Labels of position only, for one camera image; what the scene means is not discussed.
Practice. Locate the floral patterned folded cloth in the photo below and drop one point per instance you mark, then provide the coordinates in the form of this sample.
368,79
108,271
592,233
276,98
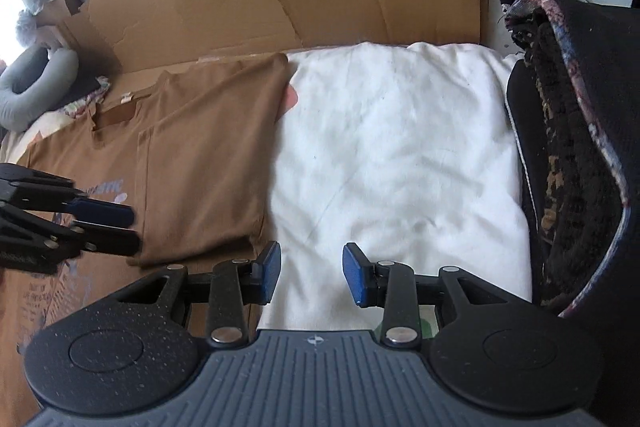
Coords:
84,92

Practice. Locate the cream bear print bedsheet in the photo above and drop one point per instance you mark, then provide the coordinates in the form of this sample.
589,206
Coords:
403,150

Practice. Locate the black folded garment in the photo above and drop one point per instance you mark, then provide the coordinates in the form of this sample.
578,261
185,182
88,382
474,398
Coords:
573,98

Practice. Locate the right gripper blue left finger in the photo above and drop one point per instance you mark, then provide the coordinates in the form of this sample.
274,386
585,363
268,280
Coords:
235,284

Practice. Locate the grey u-shaped neck pillow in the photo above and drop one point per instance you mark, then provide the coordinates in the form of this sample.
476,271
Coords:
34,83

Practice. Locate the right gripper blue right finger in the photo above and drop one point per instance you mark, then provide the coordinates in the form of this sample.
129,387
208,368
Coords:
390,286

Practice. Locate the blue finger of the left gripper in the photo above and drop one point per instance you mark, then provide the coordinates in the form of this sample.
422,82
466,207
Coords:
95,239
85,201

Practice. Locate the brown printed t-shirt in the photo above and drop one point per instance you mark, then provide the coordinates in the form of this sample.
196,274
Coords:
190,155

